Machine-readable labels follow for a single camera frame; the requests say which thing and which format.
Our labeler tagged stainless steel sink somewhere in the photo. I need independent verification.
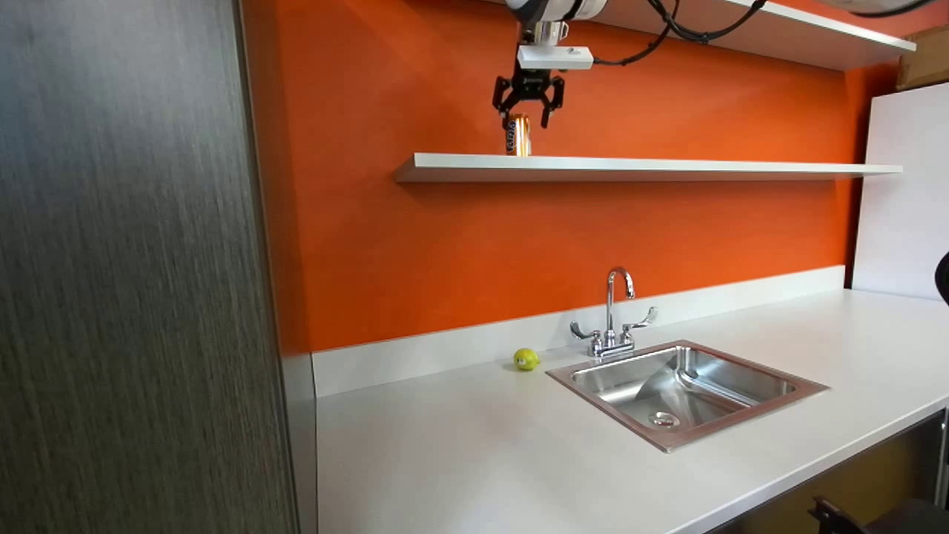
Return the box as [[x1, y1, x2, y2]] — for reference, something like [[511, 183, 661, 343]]
[[551, 342, 823, 450]]

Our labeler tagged upper white wall shelf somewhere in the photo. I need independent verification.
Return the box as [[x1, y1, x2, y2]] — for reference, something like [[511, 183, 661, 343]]
[[599, 0, 916, 72]]

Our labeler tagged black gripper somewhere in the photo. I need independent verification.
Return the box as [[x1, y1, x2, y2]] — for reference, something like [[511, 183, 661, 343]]
[[492, 69, 563, 127]]

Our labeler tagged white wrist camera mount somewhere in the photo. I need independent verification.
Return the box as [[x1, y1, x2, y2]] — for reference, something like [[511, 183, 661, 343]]
[[516, 44, 594, 72]]

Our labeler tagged dark wood cabinet panel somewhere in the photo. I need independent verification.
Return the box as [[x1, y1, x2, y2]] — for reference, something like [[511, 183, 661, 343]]
[[0, 0, 301, 534]]

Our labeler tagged green tennis ball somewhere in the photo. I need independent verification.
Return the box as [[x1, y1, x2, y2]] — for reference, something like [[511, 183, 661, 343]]
[[513, 346, 542, 370]]

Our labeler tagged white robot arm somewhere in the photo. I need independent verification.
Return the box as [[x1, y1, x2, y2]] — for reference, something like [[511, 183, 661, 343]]
[[492, 0, 609, 125]]

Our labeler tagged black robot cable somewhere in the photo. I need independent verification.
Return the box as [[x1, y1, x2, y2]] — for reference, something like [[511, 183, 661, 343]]
[[590, 0, 931, 72]]

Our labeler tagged orange soda can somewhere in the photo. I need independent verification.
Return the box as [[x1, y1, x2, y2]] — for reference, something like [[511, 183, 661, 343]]
[[504, 113, 532, 158]]

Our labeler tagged white wall shelf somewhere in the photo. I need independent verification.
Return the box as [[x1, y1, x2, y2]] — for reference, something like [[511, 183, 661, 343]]
[[399, 152, 898, 183], [599, 0, 916, 72]]

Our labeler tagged chrome faucet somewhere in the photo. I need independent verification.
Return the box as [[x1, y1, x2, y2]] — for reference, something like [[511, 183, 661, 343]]
[[571, 267, 655, 358]]

